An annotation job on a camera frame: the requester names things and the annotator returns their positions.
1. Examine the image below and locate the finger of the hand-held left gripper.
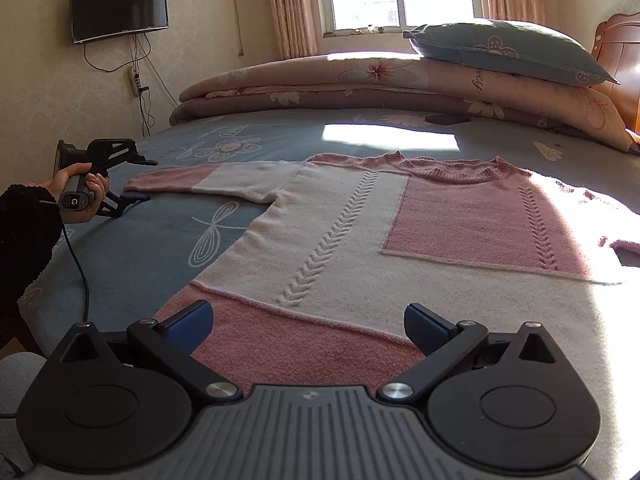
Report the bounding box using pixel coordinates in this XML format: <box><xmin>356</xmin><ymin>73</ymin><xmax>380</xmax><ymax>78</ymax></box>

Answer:
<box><xmin>105</xmin><ymin>140</ymin><xmax>159</xmax><ymax>173</ymax></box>
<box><xmin>97</xmin><ymin>191</ymin><xmax>151</xmax><ymax>219</ymax></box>

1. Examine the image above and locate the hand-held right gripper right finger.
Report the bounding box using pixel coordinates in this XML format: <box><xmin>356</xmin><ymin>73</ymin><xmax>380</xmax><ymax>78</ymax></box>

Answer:
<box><xmin>377</xmin><ymin>303</ymin><xmax>568</xmax><ymax>405</ymax></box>

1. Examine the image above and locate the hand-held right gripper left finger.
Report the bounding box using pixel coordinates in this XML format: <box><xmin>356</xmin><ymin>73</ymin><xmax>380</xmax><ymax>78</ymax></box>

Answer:
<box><xmin>52</xmin><ymin>300</ymin><xmax>243</xmax><ymax>405</ymax></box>

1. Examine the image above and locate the pink and white knit sweater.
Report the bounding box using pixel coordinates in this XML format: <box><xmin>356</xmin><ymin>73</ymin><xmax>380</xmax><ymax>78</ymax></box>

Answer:
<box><xmin>122</xmin><ymin>151</ymin><xmax>640</xmax><ymax>480</ymax></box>

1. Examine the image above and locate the person's left hand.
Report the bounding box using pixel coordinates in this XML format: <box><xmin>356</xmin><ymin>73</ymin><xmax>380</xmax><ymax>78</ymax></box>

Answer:
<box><xmin>42</xmin><ymin>162</ymin><xmax>110</xmax><ymax>223</ymax></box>

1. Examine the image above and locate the folded pink floral quilt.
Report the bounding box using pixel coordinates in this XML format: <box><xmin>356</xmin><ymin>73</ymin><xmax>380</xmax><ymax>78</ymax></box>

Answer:
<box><xmin>169</xmin><ymin>52</ymin><xmax>640</xmax><ymax>153</ymax></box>

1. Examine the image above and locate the blue floral pillow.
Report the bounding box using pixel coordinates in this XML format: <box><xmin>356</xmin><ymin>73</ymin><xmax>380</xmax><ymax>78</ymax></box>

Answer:
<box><xmin>403</xmin><ymin>20</ymin><xmax>620</xmax><ymax>87</ymax></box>

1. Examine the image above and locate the wooden headboard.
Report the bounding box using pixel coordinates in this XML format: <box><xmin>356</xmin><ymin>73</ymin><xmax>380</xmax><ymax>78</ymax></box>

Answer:
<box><xmin>590</xmin><ymin>10</ymin><xmax>640</xmax><ymax>136</ymax></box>

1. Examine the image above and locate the black wall cable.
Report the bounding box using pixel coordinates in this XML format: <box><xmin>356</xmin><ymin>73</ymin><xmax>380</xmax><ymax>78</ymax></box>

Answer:
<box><xmin>82</xmin><ymin>35</ymin><xmax>173</xmax><ymax>139</ymax></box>

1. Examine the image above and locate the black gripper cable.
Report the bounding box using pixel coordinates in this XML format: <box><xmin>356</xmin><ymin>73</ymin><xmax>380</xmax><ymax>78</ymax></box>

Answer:
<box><xmin>42</xmin><ymin>200</ymin><xmax>92</xmax><ymax>324</ymax></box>

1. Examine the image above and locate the wall-mounted black television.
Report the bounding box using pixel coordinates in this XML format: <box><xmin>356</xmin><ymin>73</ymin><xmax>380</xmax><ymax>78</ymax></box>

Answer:
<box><xmin>69</xmin><ymin>0</ymin><xmax>169</xmax><ymax>44</ymax></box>

